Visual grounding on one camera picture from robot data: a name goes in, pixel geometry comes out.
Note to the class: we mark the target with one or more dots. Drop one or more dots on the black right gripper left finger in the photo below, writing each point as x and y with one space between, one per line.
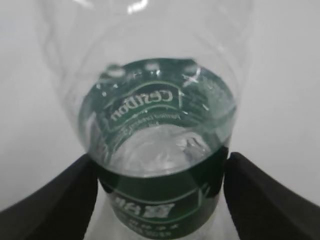
60 210

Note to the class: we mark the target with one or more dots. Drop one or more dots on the clear green-label water bottle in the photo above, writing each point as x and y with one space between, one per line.
152 100

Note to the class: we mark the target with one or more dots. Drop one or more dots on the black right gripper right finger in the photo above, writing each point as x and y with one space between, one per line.
261 208

